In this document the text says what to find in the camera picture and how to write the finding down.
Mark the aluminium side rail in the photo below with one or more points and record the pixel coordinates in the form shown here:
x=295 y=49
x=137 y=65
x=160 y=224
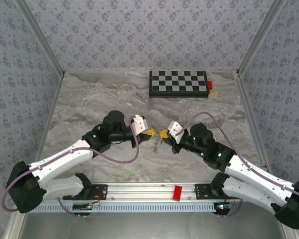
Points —
x=251 y=119
x=49 y=117

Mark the small red block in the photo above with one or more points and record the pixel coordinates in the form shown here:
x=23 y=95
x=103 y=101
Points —
x=210 y=84

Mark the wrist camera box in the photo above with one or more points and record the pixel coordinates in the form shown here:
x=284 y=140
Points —
x=175 y=129
x=140 y=124

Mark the red toy brick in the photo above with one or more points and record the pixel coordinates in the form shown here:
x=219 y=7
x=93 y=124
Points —
x=177 y=193

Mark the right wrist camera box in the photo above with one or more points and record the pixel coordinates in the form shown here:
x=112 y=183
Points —
x=175 y=129

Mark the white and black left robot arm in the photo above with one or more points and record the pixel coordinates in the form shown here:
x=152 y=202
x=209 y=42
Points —
x=59 y=159

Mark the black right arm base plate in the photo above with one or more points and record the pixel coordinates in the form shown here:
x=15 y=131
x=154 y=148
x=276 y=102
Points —
x=201 y=193

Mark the black and grey chessboard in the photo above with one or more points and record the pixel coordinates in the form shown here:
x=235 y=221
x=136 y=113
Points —
x=177 y=83

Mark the aluminium mounting rail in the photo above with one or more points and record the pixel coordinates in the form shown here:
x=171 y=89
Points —
x=139 y=191

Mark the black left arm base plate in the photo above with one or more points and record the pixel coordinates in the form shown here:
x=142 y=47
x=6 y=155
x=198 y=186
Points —
x=102 y=191

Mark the small wooden block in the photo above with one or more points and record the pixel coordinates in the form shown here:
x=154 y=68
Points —
x=213 y=94

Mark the aluminium corner post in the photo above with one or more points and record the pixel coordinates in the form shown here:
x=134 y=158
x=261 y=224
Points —
x=40 y=37
x=260 y=37

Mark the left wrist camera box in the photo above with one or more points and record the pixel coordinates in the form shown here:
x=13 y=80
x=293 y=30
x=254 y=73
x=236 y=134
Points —
x=140 y=124

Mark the grey keyring with red section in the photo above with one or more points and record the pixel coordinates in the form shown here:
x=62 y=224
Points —
x=161 y=142

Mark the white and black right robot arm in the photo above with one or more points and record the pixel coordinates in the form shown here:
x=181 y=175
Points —
x=259 y=179

